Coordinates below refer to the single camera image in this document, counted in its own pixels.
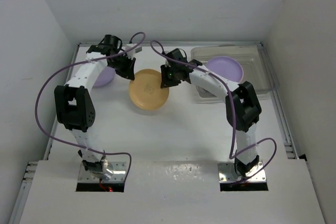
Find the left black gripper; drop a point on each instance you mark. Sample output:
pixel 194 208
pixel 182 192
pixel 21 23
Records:
pixel 128 72

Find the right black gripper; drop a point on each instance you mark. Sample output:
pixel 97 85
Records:
pixel 167 82

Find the orange plate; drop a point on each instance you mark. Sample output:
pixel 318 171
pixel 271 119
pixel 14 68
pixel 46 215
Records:
pixel 145 90

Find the purple plate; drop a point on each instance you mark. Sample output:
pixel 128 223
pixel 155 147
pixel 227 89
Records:
pixel 105 77
pixel 226 67

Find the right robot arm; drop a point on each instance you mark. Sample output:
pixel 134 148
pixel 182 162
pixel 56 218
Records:
pixel 242 105

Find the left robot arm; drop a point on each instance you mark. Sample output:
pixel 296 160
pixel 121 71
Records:
pixel 74 106

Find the clear plastic bin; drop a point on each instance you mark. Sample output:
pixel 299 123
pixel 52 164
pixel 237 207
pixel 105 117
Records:
pixel 254 61

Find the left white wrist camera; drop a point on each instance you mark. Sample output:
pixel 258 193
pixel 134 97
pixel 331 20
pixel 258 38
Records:
pixel 131 50

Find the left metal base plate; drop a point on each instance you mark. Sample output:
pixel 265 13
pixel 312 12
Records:
pixel 115 173

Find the metal base plate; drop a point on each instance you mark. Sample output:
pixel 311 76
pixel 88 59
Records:
pixel 227 173
pixel 115 173

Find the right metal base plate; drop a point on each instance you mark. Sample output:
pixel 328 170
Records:
pixel 227 173

